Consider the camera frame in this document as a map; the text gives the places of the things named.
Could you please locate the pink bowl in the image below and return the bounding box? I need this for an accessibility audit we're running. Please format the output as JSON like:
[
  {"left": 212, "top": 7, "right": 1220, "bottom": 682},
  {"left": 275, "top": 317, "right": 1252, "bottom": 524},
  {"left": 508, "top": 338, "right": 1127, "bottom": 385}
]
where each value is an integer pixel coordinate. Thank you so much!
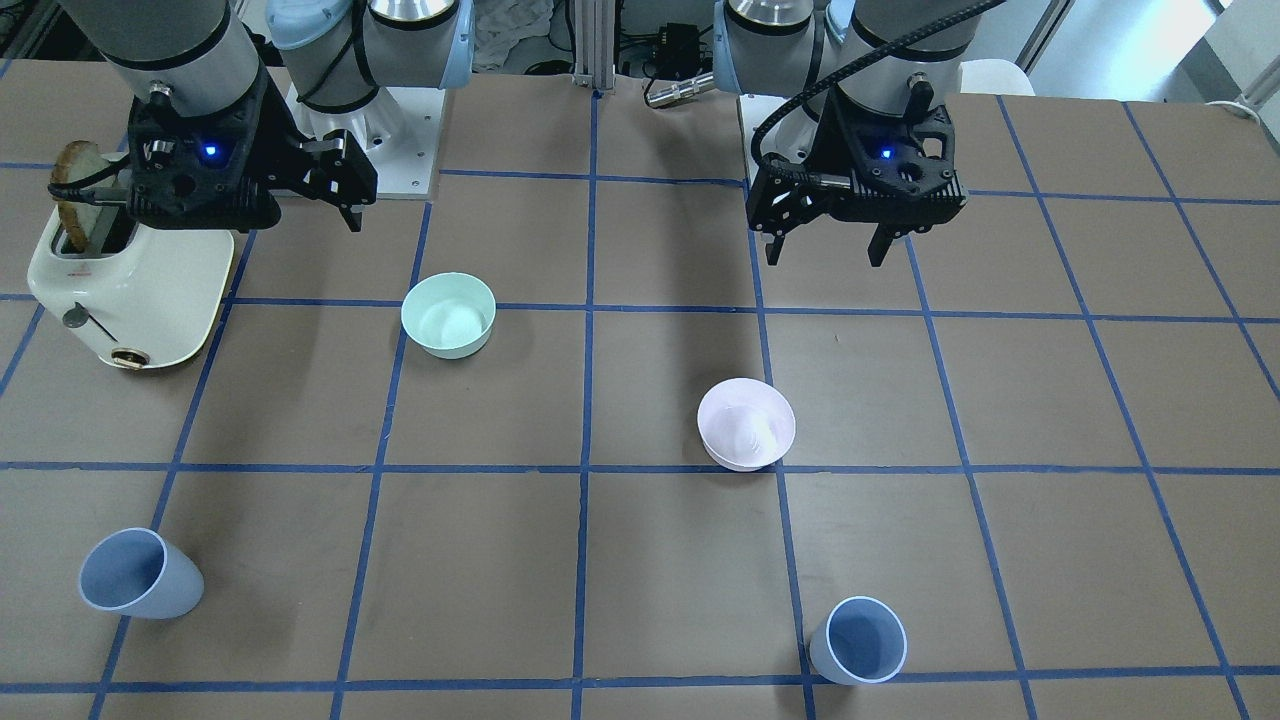
[{"left": 696, "top": 378, "right": 797, "bottom": 471}]

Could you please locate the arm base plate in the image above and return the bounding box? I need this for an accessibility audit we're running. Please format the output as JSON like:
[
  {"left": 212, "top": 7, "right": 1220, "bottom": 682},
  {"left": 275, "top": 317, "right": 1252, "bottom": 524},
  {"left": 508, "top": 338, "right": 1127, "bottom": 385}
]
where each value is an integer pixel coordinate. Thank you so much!
[
  {"left": 739, "top": 94, "right": 818, "bottom": 184},
  {"left": 285, "top": 85, "right": 448, "bottom": 201}
]

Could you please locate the white toaster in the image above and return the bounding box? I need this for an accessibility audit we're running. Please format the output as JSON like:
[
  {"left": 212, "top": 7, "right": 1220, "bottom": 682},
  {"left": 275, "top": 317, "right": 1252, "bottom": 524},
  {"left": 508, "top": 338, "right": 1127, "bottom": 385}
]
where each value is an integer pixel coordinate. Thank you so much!
[{"left": 27, "top": 211, "right": 236, "bottom": 370}]

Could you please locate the mint green bowl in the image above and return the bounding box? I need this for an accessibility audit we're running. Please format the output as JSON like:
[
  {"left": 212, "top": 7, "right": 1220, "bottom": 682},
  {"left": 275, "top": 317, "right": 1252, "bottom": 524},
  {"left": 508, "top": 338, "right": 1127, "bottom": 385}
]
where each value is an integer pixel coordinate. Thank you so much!
[{"left": 399, "top": 272, "right": 497, "bottom": 360}]

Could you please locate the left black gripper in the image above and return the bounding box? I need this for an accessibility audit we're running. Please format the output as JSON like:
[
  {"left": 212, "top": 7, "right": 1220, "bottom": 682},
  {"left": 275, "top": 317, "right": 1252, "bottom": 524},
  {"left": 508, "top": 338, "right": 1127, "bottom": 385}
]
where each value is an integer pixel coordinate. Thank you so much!
[{"left": 748, "top": 92, "right": 968, "bottom": 268}]

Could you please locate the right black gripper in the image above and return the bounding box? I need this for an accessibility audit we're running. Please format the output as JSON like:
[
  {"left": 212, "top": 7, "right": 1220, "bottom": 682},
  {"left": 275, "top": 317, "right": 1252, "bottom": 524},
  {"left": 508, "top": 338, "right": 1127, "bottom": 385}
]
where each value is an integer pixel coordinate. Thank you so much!
[{"left": 125, "top": 70, "right": 378, "bottom": 233}]

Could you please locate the blue cup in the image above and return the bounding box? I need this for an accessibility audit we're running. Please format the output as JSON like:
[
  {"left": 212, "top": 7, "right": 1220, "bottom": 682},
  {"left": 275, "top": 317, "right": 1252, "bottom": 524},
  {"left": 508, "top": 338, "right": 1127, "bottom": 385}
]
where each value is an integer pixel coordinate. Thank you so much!
[
  {"left": 77, "top": 527, "right": 205, "bottom": 620},
  {"left": 806, "top": 596, "right": 909, "bottom": 685}
]

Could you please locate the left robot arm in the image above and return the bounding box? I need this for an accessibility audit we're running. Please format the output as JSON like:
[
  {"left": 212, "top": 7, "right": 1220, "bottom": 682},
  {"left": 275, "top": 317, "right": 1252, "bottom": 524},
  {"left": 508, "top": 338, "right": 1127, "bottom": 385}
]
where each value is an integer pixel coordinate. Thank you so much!
[{"left": 712, "top": 1, "right": 995, "bottom": 266}]

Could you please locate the toast slice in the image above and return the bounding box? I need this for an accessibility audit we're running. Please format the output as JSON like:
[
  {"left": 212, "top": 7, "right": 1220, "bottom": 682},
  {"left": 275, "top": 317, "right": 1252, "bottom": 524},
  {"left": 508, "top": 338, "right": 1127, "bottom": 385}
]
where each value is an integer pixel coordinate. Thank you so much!
[{"left": 50, "top": 140, "right": 101, "bottom": 251}]

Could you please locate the aluminium frame post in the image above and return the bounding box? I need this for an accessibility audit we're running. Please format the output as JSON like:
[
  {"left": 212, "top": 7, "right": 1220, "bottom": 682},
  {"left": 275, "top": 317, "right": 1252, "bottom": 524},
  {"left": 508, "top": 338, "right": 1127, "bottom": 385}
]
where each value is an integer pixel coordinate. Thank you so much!
[{"left": 566, "top": 0, "right": 617, "bottom": 95}]

